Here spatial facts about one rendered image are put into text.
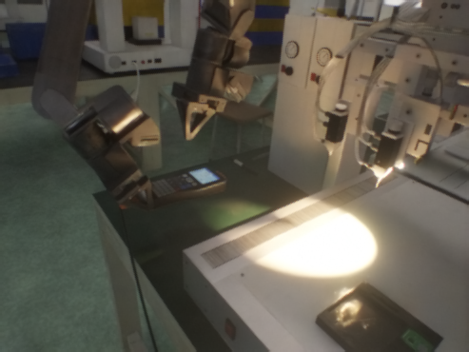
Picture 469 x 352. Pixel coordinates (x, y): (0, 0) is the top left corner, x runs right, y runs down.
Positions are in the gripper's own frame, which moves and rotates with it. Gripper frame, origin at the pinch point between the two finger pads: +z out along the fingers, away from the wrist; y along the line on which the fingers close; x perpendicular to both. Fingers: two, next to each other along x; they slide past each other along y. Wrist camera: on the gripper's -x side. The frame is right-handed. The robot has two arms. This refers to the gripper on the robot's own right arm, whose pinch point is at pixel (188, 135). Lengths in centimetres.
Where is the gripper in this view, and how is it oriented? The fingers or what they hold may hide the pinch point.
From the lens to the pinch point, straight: 66.4
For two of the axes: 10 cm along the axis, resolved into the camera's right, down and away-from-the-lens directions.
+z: -2.7, 9.0, 3.3
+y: -5.8, -4.3, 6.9
